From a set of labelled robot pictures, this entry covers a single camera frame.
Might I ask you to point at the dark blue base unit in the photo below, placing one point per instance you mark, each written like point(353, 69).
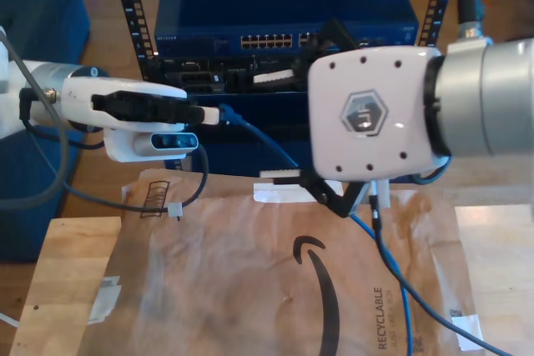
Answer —
point(250, 156)

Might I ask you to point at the brown packing paper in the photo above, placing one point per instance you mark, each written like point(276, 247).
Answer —
point(208, 289)

